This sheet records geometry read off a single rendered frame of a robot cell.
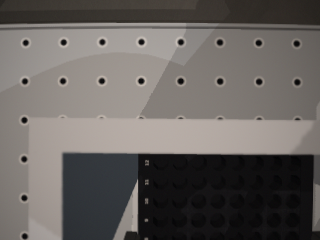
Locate black well plate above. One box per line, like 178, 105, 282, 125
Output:
138, 153, 314, 240

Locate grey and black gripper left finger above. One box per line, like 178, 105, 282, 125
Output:
124, 231, 140, 240

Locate grey perforated base plate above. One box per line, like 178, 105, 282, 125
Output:
0, 23, 320, 240

